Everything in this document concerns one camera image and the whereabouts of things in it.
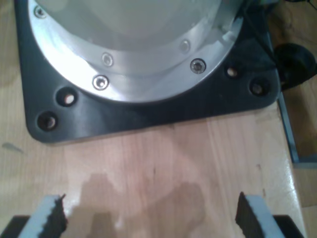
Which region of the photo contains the black caster wheel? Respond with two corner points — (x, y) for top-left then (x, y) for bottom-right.
(273, 42), (315, 90)

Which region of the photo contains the dark robot mounting plate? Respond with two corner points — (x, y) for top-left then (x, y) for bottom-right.
(13, 0), (282, 145)

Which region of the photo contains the grey metal frame bar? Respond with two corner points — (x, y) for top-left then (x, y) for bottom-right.
(277, 91), (317, 170)

